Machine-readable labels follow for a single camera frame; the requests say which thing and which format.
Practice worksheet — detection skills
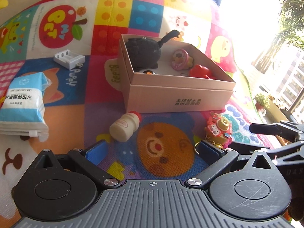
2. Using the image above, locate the white battery charger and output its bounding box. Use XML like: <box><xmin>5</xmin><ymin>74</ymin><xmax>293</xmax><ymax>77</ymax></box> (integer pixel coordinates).
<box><xmin>53</xmin><ymin>49</ymin><xmax>86</xmax><ymax>70</ymax></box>

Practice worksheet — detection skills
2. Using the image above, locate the black plush cat toy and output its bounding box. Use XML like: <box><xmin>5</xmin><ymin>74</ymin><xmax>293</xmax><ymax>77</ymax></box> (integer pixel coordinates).
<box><xmin>125</xmin><ymin>30</ymin><xmax>180</xmax><ymax>72</ymax></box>

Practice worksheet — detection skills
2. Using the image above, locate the potted palm plant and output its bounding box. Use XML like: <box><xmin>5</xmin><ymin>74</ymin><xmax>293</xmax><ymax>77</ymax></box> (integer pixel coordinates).
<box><xmin>252</xmin><ymin>0</ymin><xmax>303</xmax><ymax>74</ymax></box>

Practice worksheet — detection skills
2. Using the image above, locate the yellow pudding toy pink base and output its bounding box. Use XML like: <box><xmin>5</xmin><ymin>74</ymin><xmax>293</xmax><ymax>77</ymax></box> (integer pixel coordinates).
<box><xmin>171</xmin><ymin>49</ymin><xmax>194</xmax><ymax>70</ymax></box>

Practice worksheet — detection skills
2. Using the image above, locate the black red doll keychain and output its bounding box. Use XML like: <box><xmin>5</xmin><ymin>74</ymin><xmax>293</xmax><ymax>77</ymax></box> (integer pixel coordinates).
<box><xmin>142</xmin><ymin>70</ymin><xmax>156</xmax><ymax>75</ymax></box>

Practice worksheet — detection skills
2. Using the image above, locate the blue white tissue pack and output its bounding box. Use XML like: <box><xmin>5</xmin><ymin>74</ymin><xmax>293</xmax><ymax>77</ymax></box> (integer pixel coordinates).
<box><xmin>0</xmin><ymin>72</ymin><xmax>51</xmax><ymax>142</ymax></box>

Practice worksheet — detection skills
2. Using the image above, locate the red round-head toy figure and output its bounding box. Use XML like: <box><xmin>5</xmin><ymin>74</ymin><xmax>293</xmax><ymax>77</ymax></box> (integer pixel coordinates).
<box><xmin>189</xmin><ymin>64</ymin><xmax>216</xmax><ymax>79</ymax></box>

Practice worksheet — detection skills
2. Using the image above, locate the pink cardboard box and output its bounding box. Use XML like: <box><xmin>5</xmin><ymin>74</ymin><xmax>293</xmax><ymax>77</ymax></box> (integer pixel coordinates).
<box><xmin>117</xmin><ymin>34</ymin><xmax>235</xmax><ymax>113</ymax></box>

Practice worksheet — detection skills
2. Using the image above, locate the small potted plant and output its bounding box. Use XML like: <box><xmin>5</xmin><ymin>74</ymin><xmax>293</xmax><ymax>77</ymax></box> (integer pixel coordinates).
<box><xmin>254</xmin><ymin>93</ymin><xmax>269</xmax><ymax>117</ymax></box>

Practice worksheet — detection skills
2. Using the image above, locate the colourful cartoon play mat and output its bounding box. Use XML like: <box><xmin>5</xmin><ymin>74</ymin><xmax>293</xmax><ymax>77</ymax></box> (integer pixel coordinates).
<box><xmin>1</xmin><ymin>0</ymin><xmax>291</xmax><ymax>227</ymax></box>

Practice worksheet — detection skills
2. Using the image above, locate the red gold lucky charm keychain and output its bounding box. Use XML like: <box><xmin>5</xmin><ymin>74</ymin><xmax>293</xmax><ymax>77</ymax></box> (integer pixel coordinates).
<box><xmin>193</xmin><ymin>111</ymin><xmax>232</xmax><ymax>154</ymax></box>

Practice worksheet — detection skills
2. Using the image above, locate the yellow bear plush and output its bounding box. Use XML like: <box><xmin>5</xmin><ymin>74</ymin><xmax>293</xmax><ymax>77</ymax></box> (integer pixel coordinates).
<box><xmin>0</xmin><ymin>0</ymin><xmax>9</xmax><ymax>9</ymax></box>

